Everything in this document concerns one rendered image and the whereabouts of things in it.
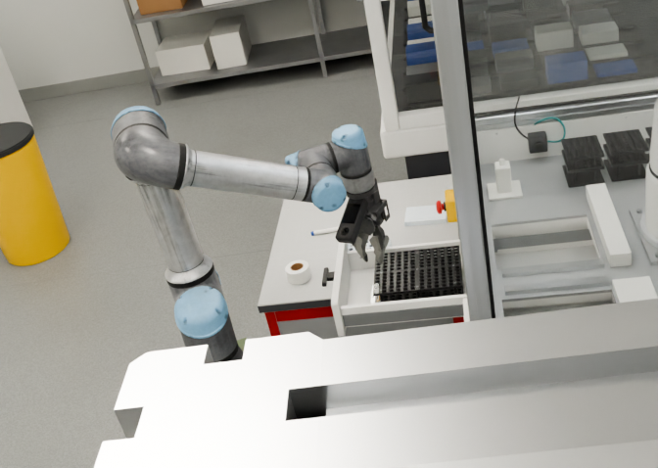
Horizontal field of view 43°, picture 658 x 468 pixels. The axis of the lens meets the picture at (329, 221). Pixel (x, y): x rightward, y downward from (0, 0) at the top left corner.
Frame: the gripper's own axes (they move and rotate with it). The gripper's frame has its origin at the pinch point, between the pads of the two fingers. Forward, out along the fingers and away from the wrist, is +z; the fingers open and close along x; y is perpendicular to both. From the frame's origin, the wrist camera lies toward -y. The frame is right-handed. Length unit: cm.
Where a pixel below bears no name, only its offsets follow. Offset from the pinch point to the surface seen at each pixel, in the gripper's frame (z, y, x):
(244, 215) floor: 95, 137, 166
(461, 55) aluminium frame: -69, -34, -47
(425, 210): 20, 52, 12
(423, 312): 11.8, -2.9, -13.6
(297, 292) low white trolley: 20.8, 6.1, 31.7
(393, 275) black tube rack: 7.6, 4.3, -2.6
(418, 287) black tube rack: 7.8, 1.5, -11.0
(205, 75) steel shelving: 79, 268, 285
